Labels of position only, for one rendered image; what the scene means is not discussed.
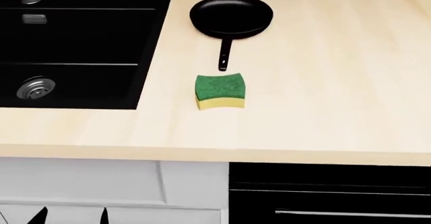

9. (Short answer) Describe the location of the black built-in oven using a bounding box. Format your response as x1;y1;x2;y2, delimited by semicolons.
228;161;431;224

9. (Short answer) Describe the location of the green and yellow sponge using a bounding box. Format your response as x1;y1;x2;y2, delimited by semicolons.
194;73;248;112

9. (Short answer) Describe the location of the metal sink overflow plate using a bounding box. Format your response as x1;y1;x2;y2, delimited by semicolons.
22;13;48;25

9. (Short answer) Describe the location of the metal sink drain strainer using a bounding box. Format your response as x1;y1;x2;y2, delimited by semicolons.
15;75;57;101

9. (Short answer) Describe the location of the black frying pan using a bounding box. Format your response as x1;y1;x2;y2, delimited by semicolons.
189;0;275;73

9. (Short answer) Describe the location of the black kitchen sink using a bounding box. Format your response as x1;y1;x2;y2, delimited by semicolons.
0;0;173;111

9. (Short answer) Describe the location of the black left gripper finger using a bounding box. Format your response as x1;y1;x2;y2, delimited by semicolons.
98;206;110;224
26;206;49;224

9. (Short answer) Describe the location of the silver oven door handle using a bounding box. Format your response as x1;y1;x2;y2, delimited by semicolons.
275;209;431;219

